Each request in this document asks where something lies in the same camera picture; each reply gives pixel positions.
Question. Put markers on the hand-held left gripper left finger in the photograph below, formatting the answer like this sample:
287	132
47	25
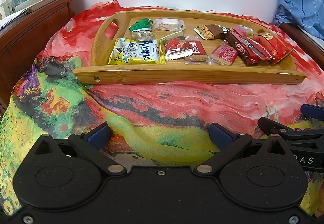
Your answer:
99	135

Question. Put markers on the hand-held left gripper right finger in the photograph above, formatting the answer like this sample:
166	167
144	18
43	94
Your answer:
220	135

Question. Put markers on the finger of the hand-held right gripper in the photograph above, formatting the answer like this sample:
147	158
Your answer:
312	111
283	129

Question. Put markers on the large red peanut bag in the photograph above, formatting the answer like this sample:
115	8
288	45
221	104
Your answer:
278	49

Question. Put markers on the wooden serving tray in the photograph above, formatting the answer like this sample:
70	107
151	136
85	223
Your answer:
141	74

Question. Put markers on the red clear cracker packet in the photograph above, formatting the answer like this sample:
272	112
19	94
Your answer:
224	54

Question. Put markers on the dark red bar packet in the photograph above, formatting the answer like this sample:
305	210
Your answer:
239	49
253	45

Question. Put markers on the red caramel biscuit packet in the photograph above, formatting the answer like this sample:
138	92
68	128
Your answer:
196	49

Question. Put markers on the yellow white snack packet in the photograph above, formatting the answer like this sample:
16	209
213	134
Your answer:
134	51

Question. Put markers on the red cherry print packet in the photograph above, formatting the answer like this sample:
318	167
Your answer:
177	46

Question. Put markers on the brown peanut bar packet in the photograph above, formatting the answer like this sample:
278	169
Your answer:
210	32

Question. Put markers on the pink clear cake packet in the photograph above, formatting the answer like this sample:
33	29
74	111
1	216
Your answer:
243	29

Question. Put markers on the black white foil snack packet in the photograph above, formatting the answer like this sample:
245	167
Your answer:
143	35

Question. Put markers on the green snack packet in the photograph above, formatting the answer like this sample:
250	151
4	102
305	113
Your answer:
140	25

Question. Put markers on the clear white candy packet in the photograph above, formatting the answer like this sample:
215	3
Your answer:
168	24

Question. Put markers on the colourful printed cloth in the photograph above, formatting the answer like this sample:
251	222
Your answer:
177	107

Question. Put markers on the brown wooden cabinet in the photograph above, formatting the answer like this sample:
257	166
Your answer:
33	41

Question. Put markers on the white plastic bottles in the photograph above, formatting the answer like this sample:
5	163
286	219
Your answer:
5	6

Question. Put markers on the brown wooden bed frame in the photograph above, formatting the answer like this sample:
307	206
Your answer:
303	39

